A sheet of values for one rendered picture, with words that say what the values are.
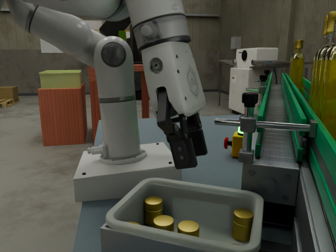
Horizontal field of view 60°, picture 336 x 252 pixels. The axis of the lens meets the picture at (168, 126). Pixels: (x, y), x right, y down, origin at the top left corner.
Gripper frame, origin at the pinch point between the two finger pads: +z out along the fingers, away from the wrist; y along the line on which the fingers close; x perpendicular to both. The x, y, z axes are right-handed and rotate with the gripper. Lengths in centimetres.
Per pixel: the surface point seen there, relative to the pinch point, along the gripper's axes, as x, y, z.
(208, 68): 217, 887, -37
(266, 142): -7.6, 28.8, 8.1
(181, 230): 3.8, -1.5, 11.9
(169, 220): 6.3, 0.2, 11.2
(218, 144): 14, 67, 16
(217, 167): 9.2, 42.8, 17.1
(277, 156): -10.0, 19.4, 8.8
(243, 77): 59, 491, 6
